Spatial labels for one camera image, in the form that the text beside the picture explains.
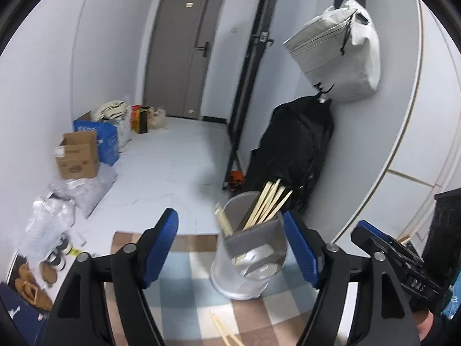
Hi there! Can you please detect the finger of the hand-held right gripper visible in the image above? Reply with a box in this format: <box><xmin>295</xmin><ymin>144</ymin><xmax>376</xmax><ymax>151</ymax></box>
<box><xmin>350</xmin><ymin>220</ymin><xmax>452</xmax><ymax>316</ymax></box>
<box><xmin>425</xmin><ymin>188</ymin><xmax>461</xmax><ymax>289</ymax></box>

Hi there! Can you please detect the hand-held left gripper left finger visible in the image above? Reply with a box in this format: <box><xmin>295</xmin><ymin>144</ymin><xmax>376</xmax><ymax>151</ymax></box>
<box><xmin>43</xmin><ymin>208</ymin><xmax>180</xmax><ymax>346</ymax></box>

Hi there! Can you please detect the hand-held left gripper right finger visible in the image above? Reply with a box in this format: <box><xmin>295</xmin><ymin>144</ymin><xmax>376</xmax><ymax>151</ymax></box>
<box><xmin>283</xmin><ymin>211</ymin><xmax>422</xmax><ymax>346</ymax></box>

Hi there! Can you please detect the bundle of wooden chopsticks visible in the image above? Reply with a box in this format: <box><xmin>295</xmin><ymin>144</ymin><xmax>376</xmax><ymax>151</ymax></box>
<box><xmin>242</xmin><ymin>178</ymin><xmax>293</xmax><ymax>232</ymax></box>

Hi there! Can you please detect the white plastic utensil holder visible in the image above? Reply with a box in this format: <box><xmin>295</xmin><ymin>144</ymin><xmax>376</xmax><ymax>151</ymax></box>
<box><xmin>211</xmin><ymin>192</ymin><xmax>289</xmax><ymax>300</ymax></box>

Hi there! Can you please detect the checkered brown blue mat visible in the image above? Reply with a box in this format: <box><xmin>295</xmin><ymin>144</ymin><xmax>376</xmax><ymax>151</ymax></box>
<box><xmin>104</xmin><ymin>231</ymin><xmax>361</xmax><ymax>346</ymax></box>

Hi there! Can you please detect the grey plastic mailer bag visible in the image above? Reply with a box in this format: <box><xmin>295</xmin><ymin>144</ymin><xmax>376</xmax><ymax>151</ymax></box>
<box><xmin>48</xmin><ymin>168</ymin><xmax>118</xmax><ymax>219</ymax></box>

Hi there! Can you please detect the orange black tool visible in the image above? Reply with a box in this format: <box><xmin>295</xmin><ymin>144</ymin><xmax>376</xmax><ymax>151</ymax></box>
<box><xmin>228</xmin><ymin>170</ymin><xmax>246</xmax><ymax>189</ymax></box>

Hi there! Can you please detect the black backpack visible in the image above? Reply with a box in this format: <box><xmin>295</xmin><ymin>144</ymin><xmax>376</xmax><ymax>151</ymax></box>
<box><xmin>243</xmin><ymin>94</ymin><xmax>334</xmax><ymax>213</ymax></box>

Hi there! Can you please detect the brown boot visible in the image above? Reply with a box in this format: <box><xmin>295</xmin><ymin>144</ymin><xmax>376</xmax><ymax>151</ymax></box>
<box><xmin>39</xmin><ymin>261</ymin><xmax>60</xmax><ymax>285</ymax></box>

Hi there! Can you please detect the white plastic mailer bag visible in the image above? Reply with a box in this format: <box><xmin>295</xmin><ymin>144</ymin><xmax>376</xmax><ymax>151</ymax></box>
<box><xmin>34</xmin><ymin>196</ymin><xmax>76</xmax><ymax>224</ymax></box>

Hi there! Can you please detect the blue cardboard box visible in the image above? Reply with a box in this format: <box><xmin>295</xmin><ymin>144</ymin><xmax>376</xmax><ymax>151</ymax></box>
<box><xmin>74</xmin><ymin>111</ymin><xmax>119</xmax><ymax>166</ymax></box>

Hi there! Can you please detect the crumpled clear plastic bag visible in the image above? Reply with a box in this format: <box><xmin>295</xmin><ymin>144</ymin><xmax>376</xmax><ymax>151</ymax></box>
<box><xmin>20</xmin><ymin>202</ymin><xmax>76</xmax><ymax>260</ymax></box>

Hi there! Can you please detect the brown cardboard box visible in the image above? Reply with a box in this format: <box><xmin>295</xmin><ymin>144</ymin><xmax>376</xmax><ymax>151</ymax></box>
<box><xmin>55</xmin><ymin>131</ymin><xmax>101</xmax><ymax>180</ymax></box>

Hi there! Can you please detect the black paper bag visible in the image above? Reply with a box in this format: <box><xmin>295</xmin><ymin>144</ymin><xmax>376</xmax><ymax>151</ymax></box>
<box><xmin>133</xmin><ymin>106</ymin><xmax>151</xmax><ymax>135</ymax></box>

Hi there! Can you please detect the beige plastic bag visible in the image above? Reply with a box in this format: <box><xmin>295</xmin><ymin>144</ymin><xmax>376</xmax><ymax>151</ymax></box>
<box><xmin>148</xmin><ymin>106</ymin><xmax>169</xmax><ymax>130</ymax></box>

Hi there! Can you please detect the beige folded cloth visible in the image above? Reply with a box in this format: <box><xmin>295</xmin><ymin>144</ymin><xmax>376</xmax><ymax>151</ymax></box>
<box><xmin>94</xmin><ymin>101</ymin><xmax>129</xmax><ymax>119</ymax></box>

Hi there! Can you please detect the blue shoebox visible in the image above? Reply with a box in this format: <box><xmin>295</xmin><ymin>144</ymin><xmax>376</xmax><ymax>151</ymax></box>
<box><xmin>0</xmin><ymin>281</ymin><xmax>49</xmax><ymax>343</ymax></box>

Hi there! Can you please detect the beige canvas bag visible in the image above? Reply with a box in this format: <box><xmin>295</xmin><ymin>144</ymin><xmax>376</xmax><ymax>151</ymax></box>
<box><xmin>283</xmin><ymin>0</ymin><xmax>381</xmax><ymax>102</ymax></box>

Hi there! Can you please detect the grey door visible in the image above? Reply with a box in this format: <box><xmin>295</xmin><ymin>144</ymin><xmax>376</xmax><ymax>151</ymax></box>
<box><xmin>142</xmin><ymin>0</ymin><xmax>230</xmax><ymax>119</ymax></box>

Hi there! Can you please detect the black metal door frame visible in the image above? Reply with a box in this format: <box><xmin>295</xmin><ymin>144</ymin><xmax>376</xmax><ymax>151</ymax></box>
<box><xmin>221</xmin><ymin>0</ymin><xmax>289</xmax><ymax>191</ymax></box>

